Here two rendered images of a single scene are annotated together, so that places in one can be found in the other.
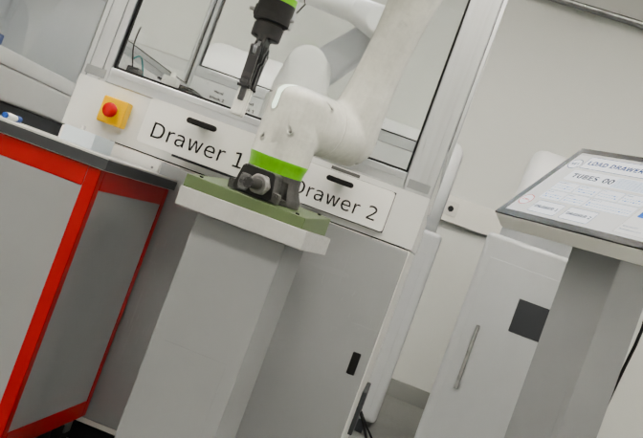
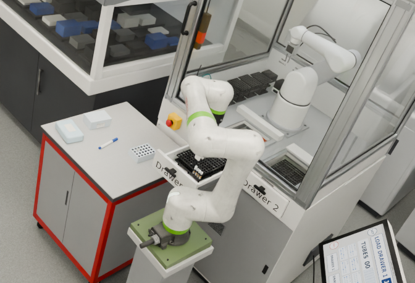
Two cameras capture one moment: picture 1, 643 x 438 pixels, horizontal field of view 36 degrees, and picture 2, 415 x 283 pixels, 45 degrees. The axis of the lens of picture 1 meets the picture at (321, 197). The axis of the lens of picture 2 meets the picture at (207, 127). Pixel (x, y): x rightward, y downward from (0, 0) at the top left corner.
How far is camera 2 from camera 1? 187 cm
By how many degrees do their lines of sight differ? 42
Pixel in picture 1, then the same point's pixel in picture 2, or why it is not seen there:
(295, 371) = (241, 261)
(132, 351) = not seen: hidden behind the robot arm
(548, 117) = not seen: outside the picture
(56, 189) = (100, 201)
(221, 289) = (146, 272)
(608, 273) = not seen: outside the picture
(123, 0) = (178, 65)
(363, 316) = (270, 251)
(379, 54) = (222, 183)
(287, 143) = (170, 222)
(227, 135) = (183, 177)
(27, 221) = (93, 209)
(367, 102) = (218, 203)
